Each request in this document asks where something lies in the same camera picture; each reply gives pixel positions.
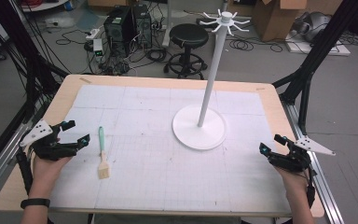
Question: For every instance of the person's left hand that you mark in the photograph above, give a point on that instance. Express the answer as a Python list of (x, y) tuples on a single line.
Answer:
[(45, 175)]

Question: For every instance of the grey rounded device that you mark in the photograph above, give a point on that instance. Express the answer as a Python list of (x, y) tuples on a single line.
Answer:
[(313, 26)]

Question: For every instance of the white grid mat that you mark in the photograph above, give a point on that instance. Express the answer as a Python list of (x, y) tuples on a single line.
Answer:
[(155, 174)]

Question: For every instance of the large cardboard box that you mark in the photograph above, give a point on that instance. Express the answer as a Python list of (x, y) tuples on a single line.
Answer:
[(276, 21)]

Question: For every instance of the grey metal pole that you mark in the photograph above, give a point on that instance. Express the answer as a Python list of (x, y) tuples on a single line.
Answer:
[(167, 25)]

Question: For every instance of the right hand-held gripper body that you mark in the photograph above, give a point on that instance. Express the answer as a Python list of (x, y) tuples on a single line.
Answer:
[(295, 158)]

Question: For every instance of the black round stool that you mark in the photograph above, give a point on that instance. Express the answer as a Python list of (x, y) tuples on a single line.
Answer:
[(189, 35)]

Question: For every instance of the aluminium rail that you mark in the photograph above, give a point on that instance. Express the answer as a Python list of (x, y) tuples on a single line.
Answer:
[(321, 186), (3, 161)]

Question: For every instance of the white hook stand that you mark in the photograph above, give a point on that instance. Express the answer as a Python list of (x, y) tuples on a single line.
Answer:
[(199, 130)]

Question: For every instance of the black wristband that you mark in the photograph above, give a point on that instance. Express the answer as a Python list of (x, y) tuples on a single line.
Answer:
[(34, 202)]

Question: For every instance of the white flat board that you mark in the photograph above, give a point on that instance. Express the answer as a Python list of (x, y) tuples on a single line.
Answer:
[(318, 49)]

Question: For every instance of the black metal frame stand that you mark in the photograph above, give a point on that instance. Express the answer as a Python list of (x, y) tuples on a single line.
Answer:
[(320, 53), (28, 56)]

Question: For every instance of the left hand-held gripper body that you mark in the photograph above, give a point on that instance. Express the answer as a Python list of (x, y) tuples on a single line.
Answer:
[(48, 146)]

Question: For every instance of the white power strip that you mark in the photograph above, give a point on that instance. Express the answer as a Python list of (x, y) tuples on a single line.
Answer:
[(93, 33)]

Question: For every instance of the white round table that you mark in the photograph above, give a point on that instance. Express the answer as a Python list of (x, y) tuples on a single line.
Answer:
[(43, 4)]

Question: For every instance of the person's right hand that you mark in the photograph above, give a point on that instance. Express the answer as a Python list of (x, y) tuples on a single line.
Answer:
[(295, 182)]

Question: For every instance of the black computer tower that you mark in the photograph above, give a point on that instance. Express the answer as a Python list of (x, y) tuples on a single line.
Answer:
[(143, 26), (118, 31)]

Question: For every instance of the white box with green light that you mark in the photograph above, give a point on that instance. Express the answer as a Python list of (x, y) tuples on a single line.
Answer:
[(98, 47)]

